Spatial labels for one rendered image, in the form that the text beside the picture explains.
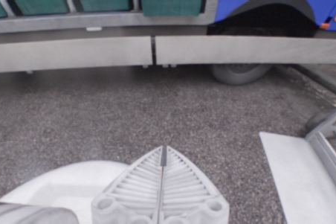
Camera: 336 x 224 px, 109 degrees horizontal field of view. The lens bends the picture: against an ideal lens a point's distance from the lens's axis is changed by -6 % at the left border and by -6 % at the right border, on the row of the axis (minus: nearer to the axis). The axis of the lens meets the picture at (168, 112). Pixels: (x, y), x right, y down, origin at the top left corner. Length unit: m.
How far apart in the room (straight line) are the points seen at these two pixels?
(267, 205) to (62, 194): 0.88
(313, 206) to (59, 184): 1.10
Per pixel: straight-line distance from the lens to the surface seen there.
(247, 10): 1.19
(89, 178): 0.48
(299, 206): 1.00
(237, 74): 1.55
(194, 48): 1.12
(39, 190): 0.54
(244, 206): 0.86
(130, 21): 1.05
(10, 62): 1.59
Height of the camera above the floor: 0.76
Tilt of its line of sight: 44 degrees down
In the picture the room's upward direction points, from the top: straight up
